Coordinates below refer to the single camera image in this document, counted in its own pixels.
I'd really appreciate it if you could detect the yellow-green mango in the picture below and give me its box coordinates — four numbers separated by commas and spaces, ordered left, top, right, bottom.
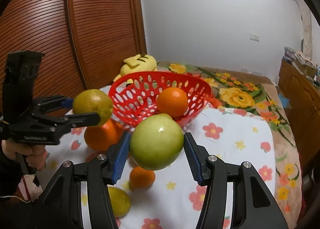
108, 187, 131, 217
72, 89, 113, 126

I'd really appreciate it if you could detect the large orange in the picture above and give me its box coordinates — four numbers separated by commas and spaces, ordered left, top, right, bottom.
84, 119, 124, 151
156, 87, 188, 118

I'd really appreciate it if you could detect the yellow-green mango front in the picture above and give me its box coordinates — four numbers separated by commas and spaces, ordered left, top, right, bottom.
108, 187, 131, 217

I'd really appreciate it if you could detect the green round apple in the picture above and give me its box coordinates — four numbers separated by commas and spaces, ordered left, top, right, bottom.
130, 114, 184, 171

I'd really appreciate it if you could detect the person's left hand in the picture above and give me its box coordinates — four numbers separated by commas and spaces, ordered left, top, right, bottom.
2, 140, 47, 171

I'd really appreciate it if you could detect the red perforated plastic basket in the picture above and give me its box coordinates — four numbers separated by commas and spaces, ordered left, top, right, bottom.
108, 71, 213, 127

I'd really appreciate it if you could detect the floral white tablecloth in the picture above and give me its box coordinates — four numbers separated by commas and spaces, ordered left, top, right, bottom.
37, 105, 276, 228

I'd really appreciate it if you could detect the small mandarin orange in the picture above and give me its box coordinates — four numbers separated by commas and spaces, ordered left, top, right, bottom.
130, 166, 156, 188

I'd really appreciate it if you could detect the brown louvered wardrobe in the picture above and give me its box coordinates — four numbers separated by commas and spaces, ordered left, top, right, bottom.
1, 0, 144, 97

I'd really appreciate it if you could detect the yellow plush toy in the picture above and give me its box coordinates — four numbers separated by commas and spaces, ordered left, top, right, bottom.
113, 54, 157, 82

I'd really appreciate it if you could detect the floral bed blanket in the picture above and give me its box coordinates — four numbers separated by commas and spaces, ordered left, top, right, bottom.
157, 61, 302, 228

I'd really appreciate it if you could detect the wooden sideboard cabinet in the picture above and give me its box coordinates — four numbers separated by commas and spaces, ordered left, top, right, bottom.
278, 60, 319, 169

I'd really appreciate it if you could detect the cardboard box with clutter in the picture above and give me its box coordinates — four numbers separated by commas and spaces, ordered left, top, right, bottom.
295, 51, 318, 78

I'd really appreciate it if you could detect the white curtain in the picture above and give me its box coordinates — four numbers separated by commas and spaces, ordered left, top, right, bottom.
296, 0, 313, 59

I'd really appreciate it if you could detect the wall light switch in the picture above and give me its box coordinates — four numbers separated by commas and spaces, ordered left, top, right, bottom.
249, 33, 260, 42

